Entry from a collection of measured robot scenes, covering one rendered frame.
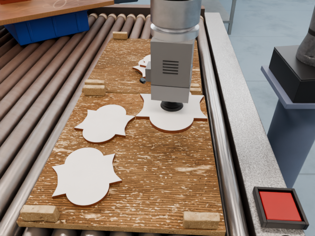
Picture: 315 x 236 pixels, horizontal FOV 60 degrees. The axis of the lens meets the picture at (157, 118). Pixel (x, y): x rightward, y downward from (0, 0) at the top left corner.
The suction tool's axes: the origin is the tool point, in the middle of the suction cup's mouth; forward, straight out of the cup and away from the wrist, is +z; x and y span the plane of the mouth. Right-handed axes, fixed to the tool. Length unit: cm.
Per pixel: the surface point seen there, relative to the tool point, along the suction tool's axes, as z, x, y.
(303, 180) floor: 105, 76, -84
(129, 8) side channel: 11, -35, -101
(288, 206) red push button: 11.9, 22.7, 9.3
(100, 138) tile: 10.4, -15.8, -1.0
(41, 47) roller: 13, -58, -51
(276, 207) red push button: 11.9, 20.6, 10.0
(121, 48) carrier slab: 11, -25, -52
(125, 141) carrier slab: 11.2, -10.4, -1.8
